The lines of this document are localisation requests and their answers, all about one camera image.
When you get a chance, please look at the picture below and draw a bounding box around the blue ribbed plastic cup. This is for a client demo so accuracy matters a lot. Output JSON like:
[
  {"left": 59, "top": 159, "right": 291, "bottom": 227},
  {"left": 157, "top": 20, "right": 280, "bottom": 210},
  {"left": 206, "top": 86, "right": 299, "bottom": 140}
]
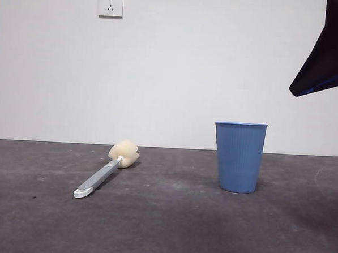
[{"left": 211, "top": 121, "right": 268, "bottom": 194}]

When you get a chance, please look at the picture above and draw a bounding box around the grey-handled sponge cup brush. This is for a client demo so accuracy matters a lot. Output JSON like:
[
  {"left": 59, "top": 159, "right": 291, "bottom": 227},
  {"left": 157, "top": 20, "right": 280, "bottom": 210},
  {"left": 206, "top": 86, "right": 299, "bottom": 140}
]
[{"left": 73, "top": 137, "right": 140, "bottom": 202}]

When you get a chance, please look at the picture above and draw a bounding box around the white wall socket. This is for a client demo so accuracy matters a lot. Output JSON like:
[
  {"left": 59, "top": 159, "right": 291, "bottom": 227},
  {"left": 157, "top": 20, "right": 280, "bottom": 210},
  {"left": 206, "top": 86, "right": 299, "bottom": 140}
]
[{"left": 98, "top": 0, "right": 125, "bottom": 19}]

